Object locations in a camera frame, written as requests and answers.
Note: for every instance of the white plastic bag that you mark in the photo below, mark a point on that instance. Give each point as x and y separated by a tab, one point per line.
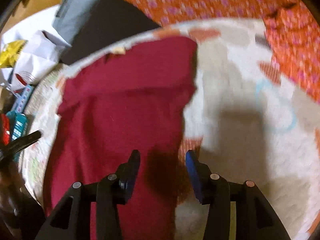
40	54

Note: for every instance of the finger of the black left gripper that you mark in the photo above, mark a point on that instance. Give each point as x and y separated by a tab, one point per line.
8	151

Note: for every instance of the dark red t-shirt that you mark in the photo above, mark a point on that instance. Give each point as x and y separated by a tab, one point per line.
118	104

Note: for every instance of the beige clothing tag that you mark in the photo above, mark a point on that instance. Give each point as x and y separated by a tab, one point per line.
120	50

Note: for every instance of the yellow plastic bag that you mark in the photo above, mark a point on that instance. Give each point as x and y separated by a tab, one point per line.
11	53

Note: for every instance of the light blue patterned box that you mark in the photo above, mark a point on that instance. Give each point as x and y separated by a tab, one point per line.
22	98

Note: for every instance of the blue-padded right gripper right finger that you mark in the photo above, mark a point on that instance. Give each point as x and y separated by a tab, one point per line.
255	218

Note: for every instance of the heart-patterned quilt bedspread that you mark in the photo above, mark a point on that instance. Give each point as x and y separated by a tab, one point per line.
246	120

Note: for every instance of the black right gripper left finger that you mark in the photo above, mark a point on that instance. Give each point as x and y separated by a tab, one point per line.
71	217

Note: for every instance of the teal box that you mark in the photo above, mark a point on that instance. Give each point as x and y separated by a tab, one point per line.
18	124

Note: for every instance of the red packet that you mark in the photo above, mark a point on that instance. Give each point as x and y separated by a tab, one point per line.
5	129

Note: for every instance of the orange floral fabric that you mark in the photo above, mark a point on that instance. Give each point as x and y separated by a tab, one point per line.
291	30

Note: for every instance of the black cushion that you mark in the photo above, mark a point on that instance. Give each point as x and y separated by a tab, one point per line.
110	21

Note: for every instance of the grey pillow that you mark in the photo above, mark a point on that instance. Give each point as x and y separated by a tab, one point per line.
71	17

